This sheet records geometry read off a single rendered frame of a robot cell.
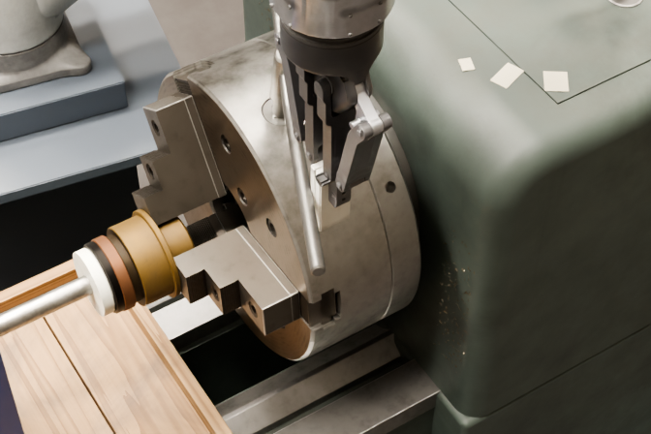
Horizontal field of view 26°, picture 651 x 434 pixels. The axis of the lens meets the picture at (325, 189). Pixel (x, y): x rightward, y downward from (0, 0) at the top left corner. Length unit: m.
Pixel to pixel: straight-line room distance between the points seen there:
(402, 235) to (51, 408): 0.44
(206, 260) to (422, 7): 0.32
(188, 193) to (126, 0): 0.85
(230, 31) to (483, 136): 2.01
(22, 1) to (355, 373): 0.68
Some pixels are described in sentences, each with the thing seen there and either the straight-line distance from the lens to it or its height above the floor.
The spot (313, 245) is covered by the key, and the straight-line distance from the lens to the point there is 1.09.
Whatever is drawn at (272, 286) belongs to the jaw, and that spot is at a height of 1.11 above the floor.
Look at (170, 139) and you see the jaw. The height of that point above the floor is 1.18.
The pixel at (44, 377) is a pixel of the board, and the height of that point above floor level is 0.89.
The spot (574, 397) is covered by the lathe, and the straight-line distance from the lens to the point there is 1.65.
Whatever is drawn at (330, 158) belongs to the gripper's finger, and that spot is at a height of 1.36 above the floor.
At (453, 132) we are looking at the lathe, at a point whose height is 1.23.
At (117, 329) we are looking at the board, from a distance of 1.59.
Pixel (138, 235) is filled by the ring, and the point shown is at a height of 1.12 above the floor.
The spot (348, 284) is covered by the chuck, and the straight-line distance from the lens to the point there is 1.32.
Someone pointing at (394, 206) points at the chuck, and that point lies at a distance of 1.31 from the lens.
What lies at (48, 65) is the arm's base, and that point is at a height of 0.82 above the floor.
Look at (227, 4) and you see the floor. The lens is 3.32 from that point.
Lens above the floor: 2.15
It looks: 48 degrees down
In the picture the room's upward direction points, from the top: straight up
